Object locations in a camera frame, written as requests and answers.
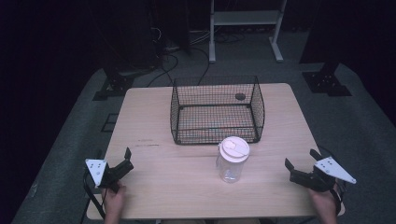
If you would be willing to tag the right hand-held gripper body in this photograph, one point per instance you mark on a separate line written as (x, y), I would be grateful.
(320, 175)

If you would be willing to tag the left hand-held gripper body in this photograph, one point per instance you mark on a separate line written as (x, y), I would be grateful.
(112, 174)

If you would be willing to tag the clear plastic jar white lid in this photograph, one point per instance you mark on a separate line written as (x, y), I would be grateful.
(234, 150)

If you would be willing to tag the person's left hand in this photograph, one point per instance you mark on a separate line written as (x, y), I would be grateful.
(114, 199)

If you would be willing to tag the person's right hand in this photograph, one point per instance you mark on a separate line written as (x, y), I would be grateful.
(324, 200)

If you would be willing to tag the black stand base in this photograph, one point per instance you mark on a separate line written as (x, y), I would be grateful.
(325, 82)
(116, 85)

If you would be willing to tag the small black round disc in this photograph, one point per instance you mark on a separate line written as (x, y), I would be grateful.
(240, 96)

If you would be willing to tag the black rectangular floor frame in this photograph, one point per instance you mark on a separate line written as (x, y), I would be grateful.
(109, 123)

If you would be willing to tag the white metal stand frame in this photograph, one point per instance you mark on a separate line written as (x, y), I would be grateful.
(246, 17)

